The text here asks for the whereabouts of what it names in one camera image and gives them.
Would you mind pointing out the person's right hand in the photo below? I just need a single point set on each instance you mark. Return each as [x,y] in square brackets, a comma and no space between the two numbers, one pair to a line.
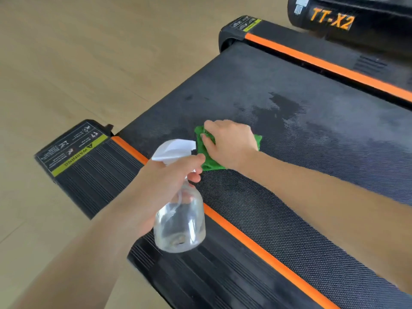
[231,144]

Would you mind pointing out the person's left hand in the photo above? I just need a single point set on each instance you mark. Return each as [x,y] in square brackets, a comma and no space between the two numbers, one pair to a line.
[151,196]

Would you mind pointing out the green cloth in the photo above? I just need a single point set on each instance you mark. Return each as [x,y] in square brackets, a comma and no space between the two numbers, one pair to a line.
[209,162]

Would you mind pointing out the clear spray bottle white trigger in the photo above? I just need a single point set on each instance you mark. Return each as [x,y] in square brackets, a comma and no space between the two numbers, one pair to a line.
[180,228]

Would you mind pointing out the black orange-striped treadmill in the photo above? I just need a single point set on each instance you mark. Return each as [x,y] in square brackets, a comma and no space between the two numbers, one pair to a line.
[354,22]
[289,157]

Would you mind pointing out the person's right forearm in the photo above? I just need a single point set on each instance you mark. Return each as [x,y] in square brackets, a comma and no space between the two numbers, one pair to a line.
[338,215]

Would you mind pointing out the person's left forearm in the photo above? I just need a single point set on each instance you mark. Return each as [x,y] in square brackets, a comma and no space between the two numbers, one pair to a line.
[74,263]

